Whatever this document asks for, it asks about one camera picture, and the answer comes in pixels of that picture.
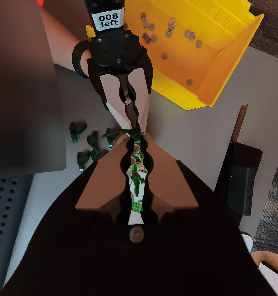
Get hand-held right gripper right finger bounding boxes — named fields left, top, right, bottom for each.
left=141, top=134, right=199, bottom=223

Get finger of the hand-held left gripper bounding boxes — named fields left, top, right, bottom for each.
left=99, top=74, right=134, bottom=130
left=128, top=68, right=151, bottom=134

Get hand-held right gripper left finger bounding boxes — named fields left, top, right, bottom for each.
left=75, top=136, right=133, bottom=223

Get green lego bamboo model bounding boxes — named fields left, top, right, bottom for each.
left=114, top=132, right=153, bottom=197

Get dark green lego leaf piece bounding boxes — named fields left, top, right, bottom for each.
left=101, top=129, right=145, bottom=140

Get group of green lego leaves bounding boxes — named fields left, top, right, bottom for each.
left=69, top=121, right=121, bottom=174

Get yellow plastic bin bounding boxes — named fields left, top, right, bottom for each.
left=86, top=0, right=265, bottom=111

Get person's left forearm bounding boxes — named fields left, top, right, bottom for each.
left=38, top=6, right=93, bottom=74

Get lego instruction booklet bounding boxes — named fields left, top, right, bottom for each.
left=128, top=176, right=145, bottom=225

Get grey round studs in bin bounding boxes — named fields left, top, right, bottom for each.
left=123, top=13, right=203, bottom=86

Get black power box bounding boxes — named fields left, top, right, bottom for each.
left=227, top=164, right=257, bottom=216

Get white document stand base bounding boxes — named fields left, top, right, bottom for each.
left=241, top=234, right=254, bottom=253

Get black perforated chair armrest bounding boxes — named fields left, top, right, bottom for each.
left=0, top=175, right=34, bottom=296

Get printed task instruction sheet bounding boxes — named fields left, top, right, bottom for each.
left=258, top=261, right=278, bottom=296

